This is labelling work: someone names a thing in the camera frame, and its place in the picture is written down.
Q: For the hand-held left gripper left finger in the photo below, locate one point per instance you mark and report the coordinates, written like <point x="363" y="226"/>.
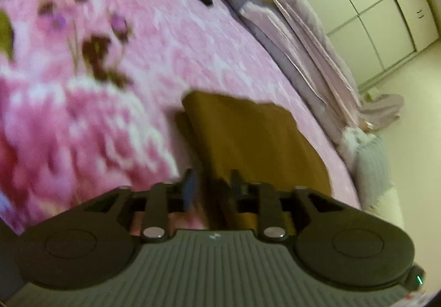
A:
<point x="189" y="190"/>

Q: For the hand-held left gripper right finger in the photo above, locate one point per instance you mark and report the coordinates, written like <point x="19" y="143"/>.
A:
<point x="237" y="184"/>

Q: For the brown long-sleeved shirt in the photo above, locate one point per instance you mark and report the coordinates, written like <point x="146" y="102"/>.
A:
<point x="251" y="134"/>

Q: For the pink floral blanket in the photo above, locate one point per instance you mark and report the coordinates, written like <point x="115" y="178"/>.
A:
<point x="103" y="103"/>

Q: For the grey checked cushion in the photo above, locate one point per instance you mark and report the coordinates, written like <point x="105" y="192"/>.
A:
<point x="373" y="172"/>

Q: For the folded pink duvet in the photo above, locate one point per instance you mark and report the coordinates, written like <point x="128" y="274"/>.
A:
<point x="275" y="41"/>

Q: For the white quilted headboard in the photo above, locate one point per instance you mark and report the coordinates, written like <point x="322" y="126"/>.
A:
<point x="389" y="210"/>

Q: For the lilac pillow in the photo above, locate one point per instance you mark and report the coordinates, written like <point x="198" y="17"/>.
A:
<point x="310" y="41"/>

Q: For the hanging grey pink towel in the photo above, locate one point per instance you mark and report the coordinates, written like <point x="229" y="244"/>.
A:
<point x="382" y="110"/>

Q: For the white wardrobe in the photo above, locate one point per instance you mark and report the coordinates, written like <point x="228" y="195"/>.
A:
<point x="372" y="17"/>

